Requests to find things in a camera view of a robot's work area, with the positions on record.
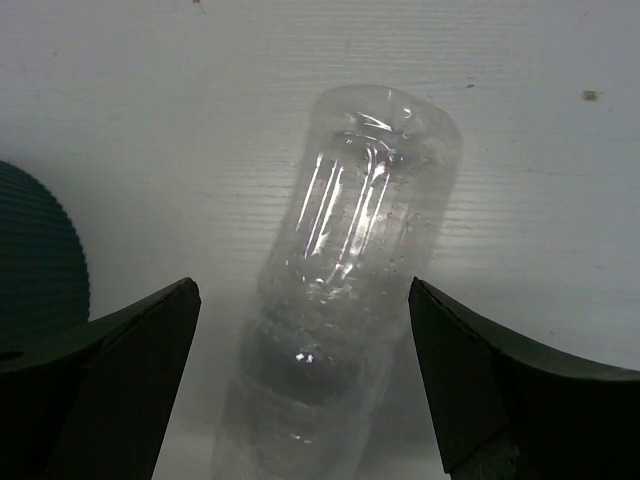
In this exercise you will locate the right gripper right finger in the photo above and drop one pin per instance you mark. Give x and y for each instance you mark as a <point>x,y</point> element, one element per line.
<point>505,406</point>

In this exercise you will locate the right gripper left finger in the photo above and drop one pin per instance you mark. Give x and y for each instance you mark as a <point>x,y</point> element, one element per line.
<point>94,401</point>

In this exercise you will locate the clear unlabelled plastic bottle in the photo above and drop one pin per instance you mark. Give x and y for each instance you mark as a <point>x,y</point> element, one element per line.
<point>317,351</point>

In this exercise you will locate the dark green plastic bin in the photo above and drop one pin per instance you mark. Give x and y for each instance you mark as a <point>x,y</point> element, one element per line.
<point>45,287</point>

